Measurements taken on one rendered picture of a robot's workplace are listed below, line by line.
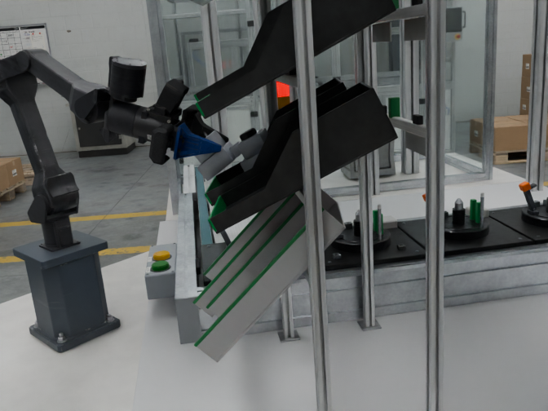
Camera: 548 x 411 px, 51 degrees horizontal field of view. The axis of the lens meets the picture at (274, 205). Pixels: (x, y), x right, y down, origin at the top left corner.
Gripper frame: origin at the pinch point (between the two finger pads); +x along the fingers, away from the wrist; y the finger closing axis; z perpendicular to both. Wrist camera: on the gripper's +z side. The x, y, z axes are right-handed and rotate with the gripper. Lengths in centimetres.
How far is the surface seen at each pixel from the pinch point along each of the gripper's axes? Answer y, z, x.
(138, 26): 776, -120, -328
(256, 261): -10.8, -14.3, 14.4
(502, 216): 51, -17, 67
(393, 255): 23, -23, 40
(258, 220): 3.9, -14.1, 11.6
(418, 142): -9.2, 11.2, 33.6
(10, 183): 439, -259, -318
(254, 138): -2.8, 3.4, 8.7
